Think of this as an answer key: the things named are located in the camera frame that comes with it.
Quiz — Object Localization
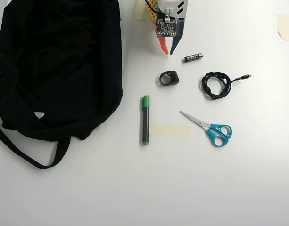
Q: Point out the thin black camera cable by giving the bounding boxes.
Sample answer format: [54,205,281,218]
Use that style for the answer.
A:
[143,0,164,19]

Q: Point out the black plastic ring clip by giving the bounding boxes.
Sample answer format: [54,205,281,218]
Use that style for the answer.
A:
[158,70,180,87]

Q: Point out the yellow perforated robot base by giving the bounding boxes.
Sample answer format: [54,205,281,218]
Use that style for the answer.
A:
[144,0,159,24]

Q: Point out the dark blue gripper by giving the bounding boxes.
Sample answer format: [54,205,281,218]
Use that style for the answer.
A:
[155,17,185,56]

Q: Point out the long beige masking tape strip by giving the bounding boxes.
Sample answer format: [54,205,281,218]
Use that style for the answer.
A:
[149,124,191,138]

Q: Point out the black AA battery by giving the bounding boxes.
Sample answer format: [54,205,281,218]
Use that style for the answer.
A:
[182,52,204,64]

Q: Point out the black fabric bag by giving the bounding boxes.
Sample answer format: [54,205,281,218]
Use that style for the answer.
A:
[0,0,124,170]

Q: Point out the green marker with black barrel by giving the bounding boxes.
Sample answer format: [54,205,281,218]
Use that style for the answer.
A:
[140,95,151,145]

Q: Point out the bare camera circuit board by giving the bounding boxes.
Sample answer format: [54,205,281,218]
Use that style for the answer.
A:
[155,17,178,38]

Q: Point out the blue-handled scissors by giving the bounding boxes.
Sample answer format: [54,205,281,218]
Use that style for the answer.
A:
[179,110,233,148]

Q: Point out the torn beige masking tape strip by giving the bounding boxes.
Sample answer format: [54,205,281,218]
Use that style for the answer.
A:
[276,13,289,42]

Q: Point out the coiled black USB cable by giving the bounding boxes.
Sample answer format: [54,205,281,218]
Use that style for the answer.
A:
[200,72,253,101]

